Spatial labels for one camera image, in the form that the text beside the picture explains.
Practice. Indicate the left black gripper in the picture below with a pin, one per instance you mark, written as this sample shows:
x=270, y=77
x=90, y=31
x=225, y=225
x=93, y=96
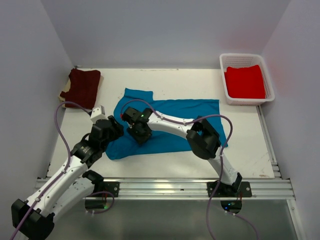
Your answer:
x=117, y=128

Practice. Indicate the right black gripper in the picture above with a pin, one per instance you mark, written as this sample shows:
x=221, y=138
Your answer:
x=141, y=140

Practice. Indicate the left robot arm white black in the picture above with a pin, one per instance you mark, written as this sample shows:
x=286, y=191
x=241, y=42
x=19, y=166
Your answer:
x=36, y=216

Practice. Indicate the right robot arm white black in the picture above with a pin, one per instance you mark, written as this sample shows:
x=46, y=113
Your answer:
x=201, y=136

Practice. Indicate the dark red folded t shirt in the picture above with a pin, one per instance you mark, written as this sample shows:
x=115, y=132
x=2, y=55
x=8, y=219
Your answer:
x=84, y=87

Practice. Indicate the beige folded t shirt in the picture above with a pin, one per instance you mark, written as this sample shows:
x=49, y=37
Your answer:
x=66, y=88

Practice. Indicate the white plastic basket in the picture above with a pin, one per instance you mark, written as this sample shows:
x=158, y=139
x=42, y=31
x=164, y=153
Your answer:
x=244, y=60

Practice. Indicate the bright red t shirt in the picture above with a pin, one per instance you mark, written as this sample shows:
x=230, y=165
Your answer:
x=245, y=82

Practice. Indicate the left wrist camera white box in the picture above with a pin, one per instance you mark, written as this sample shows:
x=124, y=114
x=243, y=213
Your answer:
x=98, y=113

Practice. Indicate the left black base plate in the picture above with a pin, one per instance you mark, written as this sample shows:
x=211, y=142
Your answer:
x=105, y=189

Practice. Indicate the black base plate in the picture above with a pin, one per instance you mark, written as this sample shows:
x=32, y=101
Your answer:
x=105, y=189
x=226, y=191

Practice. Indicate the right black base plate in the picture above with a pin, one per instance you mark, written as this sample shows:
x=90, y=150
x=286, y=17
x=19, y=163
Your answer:
x=226, y=191

